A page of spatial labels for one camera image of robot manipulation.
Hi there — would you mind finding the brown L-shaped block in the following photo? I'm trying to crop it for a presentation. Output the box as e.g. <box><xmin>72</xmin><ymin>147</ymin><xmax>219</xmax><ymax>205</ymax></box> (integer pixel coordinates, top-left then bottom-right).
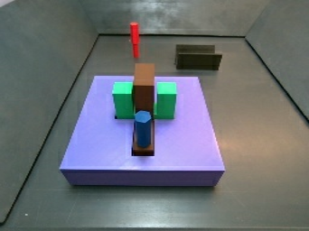
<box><xmin>132</xmin><ymin>63</ymin><xmax>155</xmax><ymax>156</ymax></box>

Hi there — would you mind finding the red cylindrical peg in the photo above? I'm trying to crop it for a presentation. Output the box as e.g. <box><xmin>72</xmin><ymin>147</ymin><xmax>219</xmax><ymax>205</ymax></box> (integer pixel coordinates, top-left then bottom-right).
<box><xmin>129</xmin><ymin>22</ymin><xmax>140</xmax><ymax>58</ymax></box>

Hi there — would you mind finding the black peg holder bracket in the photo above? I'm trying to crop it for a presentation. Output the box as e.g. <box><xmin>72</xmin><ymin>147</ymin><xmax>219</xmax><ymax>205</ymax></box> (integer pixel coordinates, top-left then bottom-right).
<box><xmin>175</xmin><ymin>44</ymin><xmax>222</xmax><ymax>70</ymax></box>

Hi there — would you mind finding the green block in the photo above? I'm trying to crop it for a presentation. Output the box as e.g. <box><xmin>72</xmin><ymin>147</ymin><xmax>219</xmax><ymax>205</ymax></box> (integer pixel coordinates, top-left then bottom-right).
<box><xmin>112</xmin><ymin>82</ymin><xmax>177</xmax><ymax>119</ymax></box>

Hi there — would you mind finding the purple board base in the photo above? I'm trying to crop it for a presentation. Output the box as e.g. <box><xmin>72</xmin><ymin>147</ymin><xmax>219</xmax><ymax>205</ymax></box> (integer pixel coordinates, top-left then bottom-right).
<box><xmin>60</xmin><ymin>76</ymin><xmax>224</xmax><ymax>186</ymax></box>

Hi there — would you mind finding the blue hexagonal peg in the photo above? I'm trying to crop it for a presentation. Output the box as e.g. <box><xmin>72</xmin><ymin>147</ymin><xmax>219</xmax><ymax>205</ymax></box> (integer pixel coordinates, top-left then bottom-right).
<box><xmin>135</xmin><ymin>111</ymin><xmax>152</xmax><ymax>148</ymax></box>

